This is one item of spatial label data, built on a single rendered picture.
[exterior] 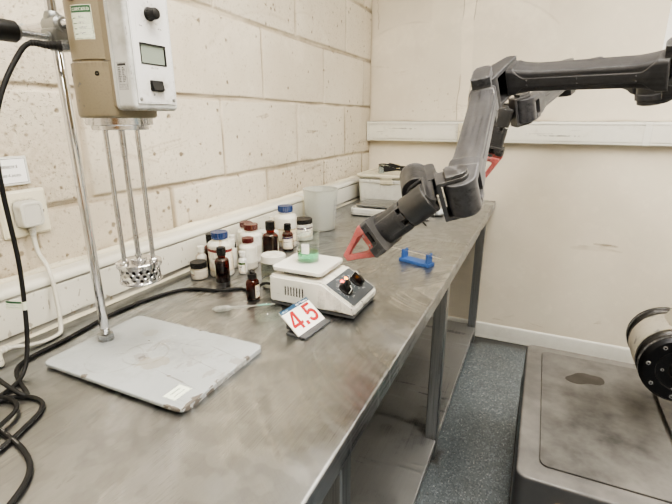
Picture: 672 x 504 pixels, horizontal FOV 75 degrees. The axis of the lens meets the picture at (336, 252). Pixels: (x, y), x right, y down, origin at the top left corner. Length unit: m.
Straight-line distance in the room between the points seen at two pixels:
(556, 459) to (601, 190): 1.39
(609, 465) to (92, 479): 1.08
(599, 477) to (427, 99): 1.76
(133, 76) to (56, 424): 0.47
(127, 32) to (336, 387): 0.56
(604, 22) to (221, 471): 2.18
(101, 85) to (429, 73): 1.88
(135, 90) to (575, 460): 1.18
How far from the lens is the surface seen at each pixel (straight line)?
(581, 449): 1.32
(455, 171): 0.75
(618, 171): 2.33
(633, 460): 1.35
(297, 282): 0.92
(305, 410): 0.65
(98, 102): 0.69
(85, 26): 0.70
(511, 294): 2.46
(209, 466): 0.59
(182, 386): 0.72
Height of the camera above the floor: 1.14
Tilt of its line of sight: 17 degrees down
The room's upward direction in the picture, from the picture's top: straight up
